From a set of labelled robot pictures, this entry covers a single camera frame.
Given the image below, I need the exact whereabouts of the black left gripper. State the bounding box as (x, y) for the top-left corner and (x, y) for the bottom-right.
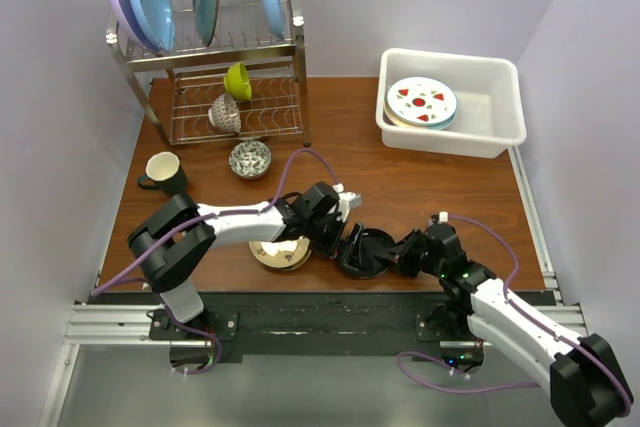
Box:
(304, 212), (363, 270)

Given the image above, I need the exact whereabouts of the steel dish rack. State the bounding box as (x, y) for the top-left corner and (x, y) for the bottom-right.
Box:
(105, 0), (311, 146)

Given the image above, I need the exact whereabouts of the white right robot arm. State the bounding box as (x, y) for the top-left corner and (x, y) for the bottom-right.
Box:
(378, 222), (633, 426)

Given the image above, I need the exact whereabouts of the white floral bottom plate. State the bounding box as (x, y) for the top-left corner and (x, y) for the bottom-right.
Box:
(385, 77), (458, 124)

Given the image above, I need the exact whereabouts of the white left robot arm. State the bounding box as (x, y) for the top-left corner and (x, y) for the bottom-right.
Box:
(128, 182), (361, 339)

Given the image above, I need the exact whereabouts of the purple plate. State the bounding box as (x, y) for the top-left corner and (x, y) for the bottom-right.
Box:
(104, 0), (156, 52)

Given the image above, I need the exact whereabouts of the cream yellow small plate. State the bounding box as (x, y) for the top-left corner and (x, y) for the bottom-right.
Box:
(249, 237), (311, 267)

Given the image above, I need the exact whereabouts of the white plastic bin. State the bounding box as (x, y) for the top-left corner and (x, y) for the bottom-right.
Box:
(375, 48), (527, 159)

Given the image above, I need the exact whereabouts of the red patterned white bowl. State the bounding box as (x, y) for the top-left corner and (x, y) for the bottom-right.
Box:
(208, 93), (241, 134)

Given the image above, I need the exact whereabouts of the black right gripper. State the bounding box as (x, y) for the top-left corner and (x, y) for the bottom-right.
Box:
(374, 229), (444, 280)

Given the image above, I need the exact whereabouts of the cream and teal plate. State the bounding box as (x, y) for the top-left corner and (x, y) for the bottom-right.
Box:
(384, 107), (455, 130)

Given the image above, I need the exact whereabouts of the black small plate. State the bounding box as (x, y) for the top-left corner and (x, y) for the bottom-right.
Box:
(336, 227), (395, 279)

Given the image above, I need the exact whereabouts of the dark green mug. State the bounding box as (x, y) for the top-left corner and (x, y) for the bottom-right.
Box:
(137, 151), (188, 197)

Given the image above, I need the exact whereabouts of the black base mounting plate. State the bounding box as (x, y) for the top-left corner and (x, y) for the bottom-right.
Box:
(148, 289), (506, 365)

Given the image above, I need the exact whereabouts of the light blue plate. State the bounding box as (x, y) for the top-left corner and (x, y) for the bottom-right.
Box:
(130, 0), (175, 52)

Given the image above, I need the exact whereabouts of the lime green bowl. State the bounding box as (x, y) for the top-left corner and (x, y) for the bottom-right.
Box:
(223, 62), (252, 101)

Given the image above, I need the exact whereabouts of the black floral patterned bowl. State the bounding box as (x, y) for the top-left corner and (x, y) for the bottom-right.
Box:
(229, 140), (272, 180)

